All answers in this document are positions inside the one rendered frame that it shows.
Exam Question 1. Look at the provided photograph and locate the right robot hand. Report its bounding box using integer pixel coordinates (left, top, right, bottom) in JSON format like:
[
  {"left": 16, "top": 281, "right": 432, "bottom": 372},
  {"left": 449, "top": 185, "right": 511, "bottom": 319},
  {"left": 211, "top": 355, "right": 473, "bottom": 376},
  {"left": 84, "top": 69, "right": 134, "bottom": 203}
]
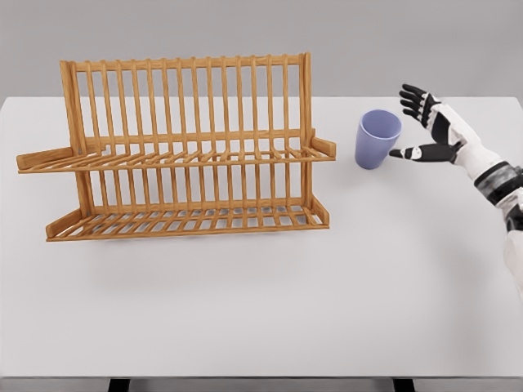
[{"left": 389, "top": 83, "right": 486, "bottom": 170}]

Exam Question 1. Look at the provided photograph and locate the wooden two-tier dish rack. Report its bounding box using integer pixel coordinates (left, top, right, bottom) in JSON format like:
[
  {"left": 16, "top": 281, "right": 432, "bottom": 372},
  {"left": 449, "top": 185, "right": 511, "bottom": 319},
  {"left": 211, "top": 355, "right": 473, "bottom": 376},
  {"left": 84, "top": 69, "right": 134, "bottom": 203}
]
[{"left": 16, "top": 51, "right": 336, "bottom": 243}]

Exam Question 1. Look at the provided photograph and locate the lavender plastic cup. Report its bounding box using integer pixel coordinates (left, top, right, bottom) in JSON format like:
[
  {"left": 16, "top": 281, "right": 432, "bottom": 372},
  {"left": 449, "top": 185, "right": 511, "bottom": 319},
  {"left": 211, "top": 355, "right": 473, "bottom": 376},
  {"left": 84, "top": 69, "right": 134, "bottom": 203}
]
[{"left": 354, "top": 109, "right": 403, "bottom": 170}]

